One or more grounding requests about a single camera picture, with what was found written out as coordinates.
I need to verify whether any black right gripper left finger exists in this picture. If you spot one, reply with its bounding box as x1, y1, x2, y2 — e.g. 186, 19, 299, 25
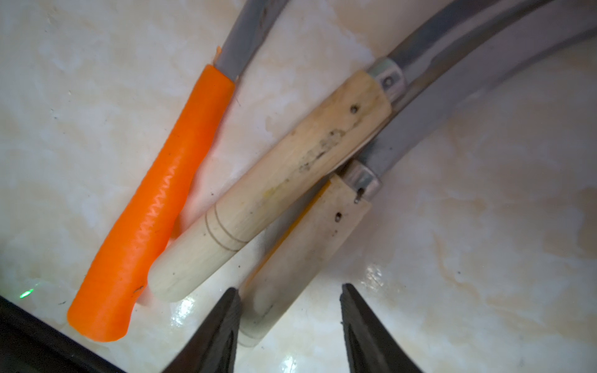
164, 288, 242, 372

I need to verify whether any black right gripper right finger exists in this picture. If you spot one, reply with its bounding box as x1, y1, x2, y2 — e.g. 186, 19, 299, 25
340, 283, 421, 373

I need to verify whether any orange handle sickle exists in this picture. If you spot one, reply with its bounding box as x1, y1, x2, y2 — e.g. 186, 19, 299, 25
66, 0, 290, 343

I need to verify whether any wooden handle sickle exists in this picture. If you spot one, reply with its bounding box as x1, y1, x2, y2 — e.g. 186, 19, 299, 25
148, 1, 540, 302
238, 1, 596, 348

